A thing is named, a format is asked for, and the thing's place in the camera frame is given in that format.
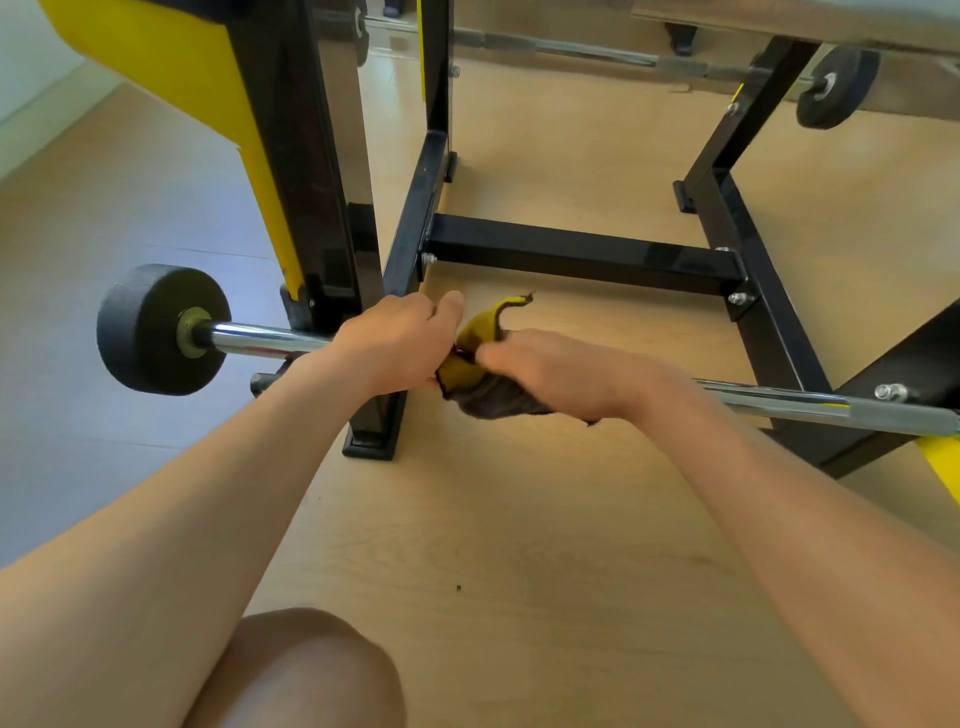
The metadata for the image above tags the person's left hand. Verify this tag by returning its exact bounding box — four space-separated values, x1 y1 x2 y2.
328 291 467 399

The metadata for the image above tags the person's right hand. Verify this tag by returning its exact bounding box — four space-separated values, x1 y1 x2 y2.
474 328 676 426

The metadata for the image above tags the yellow and grey cleaning cloth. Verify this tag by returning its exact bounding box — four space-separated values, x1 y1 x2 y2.
434 293 601 428

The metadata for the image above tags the chrome barbell bar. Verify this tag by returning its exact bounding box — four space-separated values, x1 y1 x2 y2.
193 319 960 439

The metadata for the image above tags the person's left forearm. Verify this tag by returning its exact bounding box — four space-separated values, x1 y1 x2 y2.
0 346 376 728

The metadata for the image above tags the person's right forearm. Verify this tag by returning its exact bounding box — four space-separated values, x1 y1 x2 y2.
628 366 960 728

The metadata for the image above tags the thin steel barbell bar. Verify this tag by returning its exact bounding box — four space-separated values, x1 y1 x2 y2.
364 16 828 93

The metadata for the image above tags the black round weight plate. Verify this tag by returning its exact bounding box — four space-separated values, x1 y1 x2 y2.
795 46 882 131
96 263 233 397

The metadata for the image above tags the yellow padded bench board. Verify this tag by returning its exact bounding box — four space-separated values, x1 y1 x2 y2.
37 0 309 303

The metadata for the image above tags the person's knee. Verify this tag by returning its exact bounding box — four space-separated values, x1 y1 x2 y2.
182 607 408 728

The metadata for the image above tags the grey bench top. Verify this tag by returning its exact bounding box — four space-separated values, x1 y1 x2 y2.
630 0 960 123

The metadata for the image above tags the black steel rack frame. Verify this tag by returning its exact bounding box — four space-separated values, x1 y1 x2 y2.
225 0 960 481

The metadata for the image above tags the yellow frame piece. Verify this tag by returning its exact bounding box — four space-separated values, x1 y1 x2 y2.
914 435 960 505

